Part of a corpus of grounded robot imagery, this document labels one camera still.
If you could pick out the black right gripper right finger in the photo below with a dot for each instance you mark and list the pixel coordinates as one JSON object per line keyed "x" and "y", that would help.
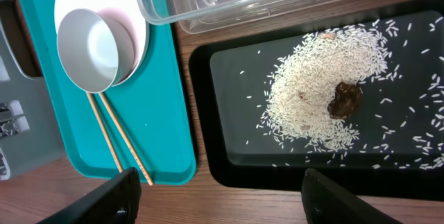
{"x": 325, "y": 201}

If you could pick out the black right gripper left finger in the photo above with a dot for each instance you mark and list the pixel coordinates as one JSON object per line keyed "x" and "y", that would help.
{"x": 115, "y": 201}

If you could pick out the wooden chopstick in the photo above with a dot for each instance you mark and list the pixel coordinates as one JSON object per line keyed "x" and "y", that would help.
{"x": 104, "y": 132}
{"x": 126, "y": 139}

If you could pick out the brown food scrap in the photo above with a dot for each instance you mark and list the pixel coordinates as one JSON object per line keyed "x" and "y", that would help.
{"x": 346, "y": 101}

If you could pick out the white rice pile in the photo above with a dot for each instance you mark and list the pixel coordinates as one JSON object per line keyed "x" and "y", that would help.
{"x": 305, "y": 81}

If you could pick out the grey bowl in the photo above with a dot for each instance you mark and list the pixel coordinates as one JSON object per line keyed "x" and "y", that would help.
{"x": 96, "y": 52}

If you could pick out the pink plate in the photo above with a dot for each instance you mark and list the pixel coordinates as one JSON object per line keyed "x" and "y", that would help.
{"x": 126, "y": 12}

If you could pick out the black waste tray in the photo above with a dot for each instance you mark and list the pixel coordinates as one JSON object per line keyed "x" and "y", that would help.
{"x": 398, "y": 146}

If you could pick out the grey plastic dish rack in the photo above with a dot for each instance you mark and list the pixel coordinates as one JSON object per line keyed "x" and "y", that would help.
{"x": 30, "y": 137}

